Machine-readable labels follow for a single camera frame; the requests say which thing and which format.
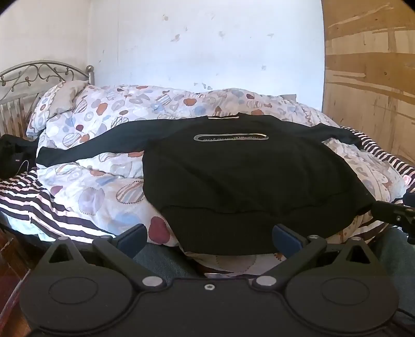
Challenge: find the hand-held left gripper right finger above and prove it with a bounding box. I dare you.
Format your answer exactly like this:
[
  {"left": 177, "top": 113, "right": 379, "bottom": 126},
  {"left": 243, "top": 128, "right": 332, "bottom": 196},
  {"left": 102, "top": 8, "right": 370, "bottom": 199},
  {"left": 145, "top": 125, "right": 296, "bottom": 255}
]
[{"left": 253, "top": 223, "right": 373, "bottom": 290}]

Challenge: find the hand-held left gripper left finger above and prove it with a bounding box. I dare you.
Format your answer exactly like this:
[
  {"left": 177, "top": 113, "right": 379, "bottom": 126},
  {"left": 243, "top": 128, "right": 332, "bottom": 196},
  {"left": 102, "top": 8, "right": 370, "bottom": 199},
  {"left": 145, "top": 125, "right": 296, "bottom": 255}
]
[{"left": 41, "top": 223, "right": 164, "bottom": 290}]

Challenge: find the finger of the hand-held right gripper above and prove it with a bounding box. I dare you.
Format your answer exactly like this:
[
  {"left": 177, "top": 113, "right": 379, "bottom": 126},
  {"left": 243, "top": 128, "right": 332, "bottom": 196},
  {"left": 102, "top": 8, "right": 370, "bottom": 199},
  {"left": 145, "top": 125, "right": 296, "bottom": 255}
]
[{"left": 370, "top": 200, "right": 406, "bottom": 225}]

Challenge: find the black sweater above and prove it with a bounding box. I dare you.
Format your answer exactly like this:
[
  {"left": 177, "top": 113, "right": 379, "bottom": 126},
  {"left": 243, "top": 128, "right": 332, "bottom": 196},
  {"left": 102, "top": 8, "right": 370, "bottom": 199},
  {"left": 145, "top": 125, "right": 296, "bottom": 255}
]
[{"left": 35, "top": 112, "right": 377, "bottom": 255}]

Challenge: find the person's left leg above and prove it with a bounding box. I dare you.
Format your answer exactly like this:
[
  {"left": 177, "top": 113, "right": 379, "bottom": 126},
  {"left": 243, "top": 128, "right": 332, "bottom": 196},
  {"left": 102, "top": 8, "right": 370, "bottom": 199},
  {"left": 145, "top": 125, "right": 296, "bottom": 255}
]
[{"left": 133, "top": 243, "right": 208, "bottom": 280}]

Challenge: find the person's leg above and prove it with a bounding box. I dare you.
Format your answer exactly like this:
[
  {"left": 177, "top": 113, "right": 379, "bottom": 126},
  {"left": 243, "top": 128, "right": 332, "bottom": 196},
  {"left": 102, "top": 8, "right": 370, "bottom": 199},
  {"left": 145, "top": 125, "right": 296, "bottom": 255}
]
[
  {"left": 368, "top": 227, "right": 415, "bottom": 328},
  {"left": 133, "top": 243, "right": 208, "bottom": 280}
]

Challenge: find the person's right leg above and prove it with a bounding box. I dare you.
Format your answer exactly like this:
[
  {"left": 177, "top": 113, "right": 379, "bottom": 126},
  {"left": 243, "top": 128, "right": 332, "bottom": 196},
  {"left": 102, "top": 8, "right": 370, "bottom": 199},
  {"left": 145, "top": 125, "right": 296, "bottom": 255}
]
[{"left": 368, "top": 227, "right": 415, "bottom": 328}]

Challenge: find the patterned white quilt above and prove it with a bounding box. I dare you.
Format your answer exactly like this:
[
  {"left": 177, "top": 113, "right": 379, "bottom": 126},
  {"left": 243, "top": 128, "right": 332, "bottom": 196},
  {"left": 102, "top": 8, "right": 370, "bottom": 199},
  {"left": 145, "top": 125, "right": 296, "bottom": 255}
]
[{"left": 26, "top": 81, "right": 407, "bottom": 273}]

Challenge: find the striped bed sheet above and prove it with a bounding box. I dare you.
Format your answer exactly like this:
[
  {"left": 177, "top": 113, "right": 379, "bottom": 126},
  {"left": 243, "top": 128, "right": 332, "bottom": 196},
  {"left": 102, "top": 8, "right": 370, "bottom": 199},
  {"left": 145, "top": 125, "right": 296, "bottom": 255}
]
[{"left": 0, "top": 128, "right": 415, "bottom": 243}]

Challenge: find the wooden board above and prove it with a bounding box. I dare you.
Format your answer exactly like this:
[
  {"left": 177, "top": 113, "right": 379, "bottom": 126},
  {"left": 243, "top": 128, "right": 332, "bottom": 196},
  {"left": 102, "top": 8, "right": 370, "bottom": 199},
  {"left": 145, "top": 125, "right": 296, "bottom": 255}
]
[{"left": 322, "top": 0, "right": 415, "bottom": 169}]

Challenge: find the black bag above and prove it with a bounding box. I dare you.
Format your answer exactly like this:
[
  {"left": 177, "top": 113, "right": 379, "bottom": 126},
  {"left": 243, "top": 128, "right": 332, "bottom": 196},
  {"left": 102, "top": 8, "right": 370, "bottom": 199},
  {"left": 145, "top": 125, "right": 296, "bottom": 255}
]
[{"left": 0, "top": 134, "right": 39, "bottom": 180}]

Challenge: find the patterned pillow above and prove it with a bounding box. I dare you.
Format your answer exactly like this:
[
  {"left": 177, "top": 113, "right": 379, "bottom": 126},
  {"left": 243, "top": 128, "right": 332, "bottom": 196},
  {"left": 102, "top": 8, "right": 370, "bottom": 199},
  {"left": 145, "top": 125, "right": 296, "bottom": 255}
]
[{"left": 49, "top": 80, "right": 89, "bottom": 115}]

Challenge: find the metal bed headboard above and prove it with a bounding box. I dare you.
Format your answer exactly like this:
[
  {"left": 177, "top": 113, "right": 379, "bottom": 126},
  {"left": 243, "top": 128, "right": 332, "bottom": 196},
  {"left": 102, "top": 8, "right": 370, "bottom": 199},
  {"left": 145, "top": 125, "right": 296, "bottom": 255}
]
[{"left": 0, "top": 61, "right": 95, "bottom": 137}]

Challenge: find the thin white cable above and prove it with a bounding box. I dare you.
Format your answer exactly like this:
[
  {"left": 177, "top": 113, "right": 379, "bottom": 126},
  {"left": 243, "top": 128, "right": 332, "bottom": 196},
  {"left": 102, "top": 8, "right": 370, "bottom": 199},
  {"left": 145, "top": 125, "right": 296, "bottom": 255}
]
[{"left": 10, "top": 158, "right": 34, "bottom": 179}]

